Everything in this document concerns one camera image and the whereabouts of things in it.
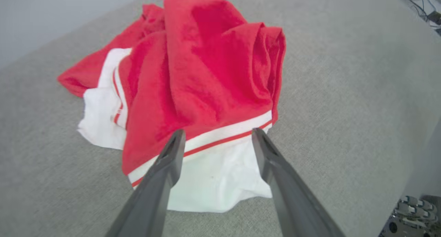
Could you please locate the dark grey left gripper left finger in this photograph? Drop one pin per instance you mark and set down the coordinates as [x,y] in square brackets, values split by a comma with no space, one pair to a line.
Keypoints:
[151,199]

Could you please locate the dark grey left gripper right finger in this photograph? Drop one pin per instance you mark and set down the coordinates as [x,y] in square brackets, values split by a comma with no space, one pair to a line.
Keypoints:
[293,202]

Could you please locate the red and white garment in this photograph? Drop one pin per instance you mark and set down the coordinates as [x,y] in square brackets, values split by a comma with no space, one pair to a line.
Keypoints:
[206,75]

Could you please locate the grey robot base parts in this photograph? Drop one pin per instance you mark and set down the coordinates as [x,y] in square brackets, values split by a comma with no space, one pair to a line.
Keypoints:
[413,213]

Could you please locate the grey fabric sofa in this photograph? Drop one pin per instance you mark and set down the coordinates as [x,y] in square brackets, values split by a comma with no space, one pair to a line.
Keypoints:
[344,109]

